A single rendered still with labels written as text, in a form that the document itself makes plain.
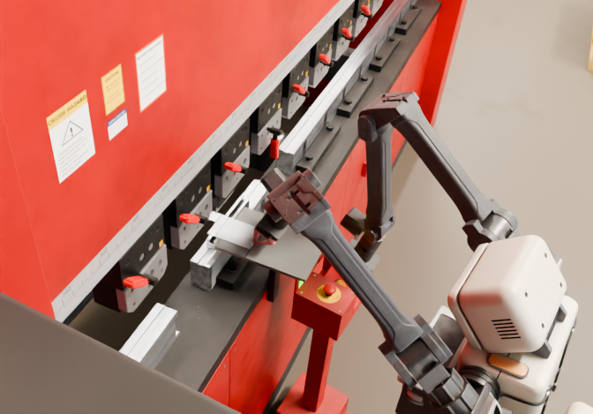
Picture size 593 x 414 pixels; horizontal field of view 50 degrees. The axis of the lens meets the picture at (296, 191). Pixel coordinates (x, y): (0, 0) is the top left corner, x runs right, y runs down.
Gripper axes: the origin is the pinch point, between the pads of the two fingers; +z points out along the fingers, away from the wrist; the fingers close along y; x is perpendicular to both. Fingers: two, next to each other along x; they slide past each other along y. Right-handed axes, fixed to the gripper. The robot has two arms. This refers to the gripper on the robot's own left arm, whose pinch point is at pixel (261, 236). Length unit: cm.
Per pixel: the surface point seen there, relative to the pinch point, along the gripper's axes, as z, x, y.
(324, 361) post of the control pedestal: 41, 46, -11
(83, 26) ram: -67, -44, 48
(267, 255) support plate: -0.8, 4.4, 4.4
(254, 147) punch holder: -12.9, -16.6, -11.2
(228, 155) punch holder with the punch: -21.0, -19.8, 4.9
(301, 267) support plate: -5.3, 12.7, 3.9
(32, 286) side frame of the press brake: -73, -23, 85
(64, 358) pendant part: -99, -15, 99
